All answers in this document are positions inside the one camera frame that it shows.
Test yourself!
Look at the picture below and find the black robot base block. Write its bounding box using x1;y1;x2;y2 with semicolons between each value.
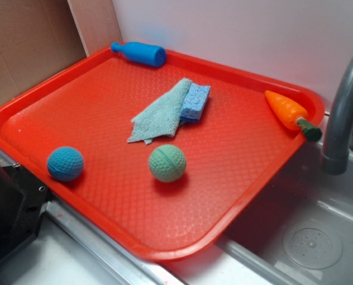
0;164;50;264

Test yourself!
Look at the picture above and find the red plastic tray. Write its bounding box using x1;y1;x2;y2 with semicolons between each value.
0;49;324;261

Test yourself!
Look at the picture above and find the grey sink faucet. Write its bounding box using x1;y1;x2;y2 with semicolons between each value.
321;58;353;175

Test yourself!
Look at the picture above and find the green dimpled ball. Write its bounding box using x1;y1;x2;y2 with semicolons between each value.
148;144;187;183

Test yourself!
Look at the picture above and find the light blue folded cloth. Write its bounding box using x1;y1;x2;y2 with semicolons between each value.
127;78;192;144

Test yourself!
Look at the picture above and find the orange toy carrot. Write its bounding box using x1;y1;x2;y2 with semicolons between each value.
264;90;323;143

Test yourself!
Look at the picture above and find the brown cardboard panel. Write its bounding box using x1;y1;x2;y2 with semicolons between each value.
0;1;86;106

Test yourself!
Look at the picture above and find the blue sponge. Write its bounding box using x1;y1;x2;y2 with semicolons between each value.
179;83;211;123

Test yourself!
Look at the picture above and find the blue toy bottle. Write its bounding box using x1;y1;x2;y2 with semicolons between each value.
110;42;167;68

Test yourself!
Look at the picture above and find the blue dimpled ball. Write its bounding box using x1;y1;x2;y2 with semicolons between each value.
47;147;84;182

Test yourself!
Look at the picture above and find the grey toy sink basin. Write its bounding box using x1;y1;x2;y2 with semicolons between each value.
166;144;353;284

